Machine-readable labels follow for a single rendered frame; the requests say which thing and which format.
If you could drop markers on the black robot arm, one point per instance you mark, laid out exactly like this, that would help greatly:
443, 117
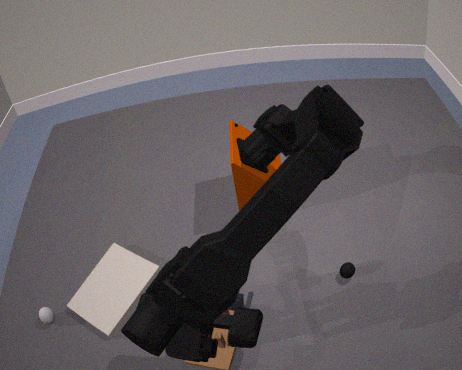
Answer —
209, 274

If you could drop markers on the grey ball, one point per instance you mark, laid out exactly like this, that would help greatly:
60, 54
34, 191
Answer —
46, 315

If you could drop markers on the black ball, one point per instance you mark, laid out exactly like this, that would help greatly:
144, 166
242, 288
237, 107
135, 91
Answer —
347, 270

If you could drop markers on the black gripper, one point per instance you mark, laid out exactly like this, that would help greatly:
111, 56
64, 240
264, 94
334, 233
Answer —
244, 326

